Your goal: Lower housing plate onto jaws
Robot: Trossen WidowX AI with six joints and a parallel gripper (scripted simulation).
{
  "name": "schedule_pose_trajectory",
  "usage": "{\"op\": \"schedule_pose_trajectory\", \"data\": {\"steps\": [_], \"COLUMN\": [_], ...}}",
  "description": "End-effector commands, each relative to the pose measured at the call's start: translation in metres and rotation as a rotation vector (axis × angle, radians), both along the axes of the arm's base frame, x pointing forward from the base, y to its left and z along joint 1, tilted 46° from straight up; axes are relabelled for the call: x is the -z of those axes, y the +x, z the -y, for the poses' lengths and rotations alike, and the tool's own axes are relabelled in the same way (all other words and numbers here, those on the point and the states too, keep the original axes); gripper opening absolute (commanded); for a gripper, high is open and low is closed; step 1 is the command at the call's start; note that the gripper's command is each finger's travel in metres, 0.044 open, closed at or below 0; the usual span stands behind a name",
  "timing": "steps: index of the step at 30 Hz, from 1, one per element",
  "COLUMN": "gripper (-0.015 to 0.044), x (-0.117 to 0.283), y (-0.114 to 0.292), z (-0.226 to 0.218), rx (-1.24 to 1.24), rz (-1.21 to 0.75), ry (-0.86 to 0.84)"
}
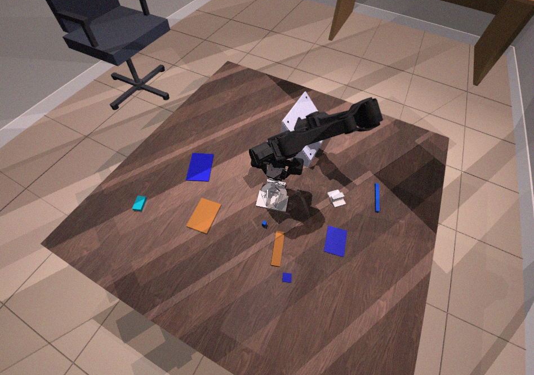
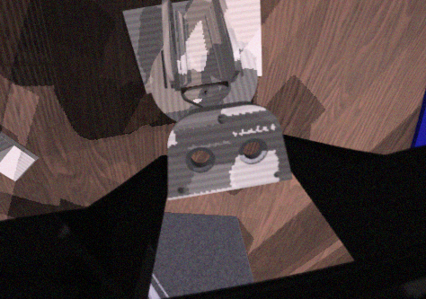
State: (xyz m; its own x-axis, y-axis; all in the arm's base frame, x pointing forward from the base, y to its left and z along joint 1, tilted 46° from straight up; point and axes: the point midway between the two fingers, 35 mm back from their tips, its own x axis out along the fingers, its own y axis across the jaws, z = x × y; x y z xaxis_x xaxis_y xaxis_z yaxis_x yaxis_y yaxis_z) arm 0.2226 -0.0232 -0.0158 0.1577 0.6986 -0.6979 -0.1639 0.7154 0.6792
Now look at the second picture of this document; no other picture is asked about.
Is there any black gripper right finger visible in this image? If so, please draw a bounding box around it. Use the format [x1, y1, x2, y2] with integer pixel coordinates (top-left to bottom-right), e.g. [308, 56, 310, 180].
[282, 134, 426, 261]

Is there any blue flat plate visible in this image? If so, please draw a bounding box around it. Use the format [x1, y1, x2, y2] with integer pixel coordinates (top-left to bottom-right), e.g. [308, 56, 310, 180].
[411, 90, 426, 147]

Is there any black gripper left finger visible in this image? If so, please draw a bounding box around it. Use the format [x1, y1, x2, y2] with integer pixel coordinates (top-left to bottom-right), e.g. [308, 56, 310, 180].
[0, 155, 168, 299]

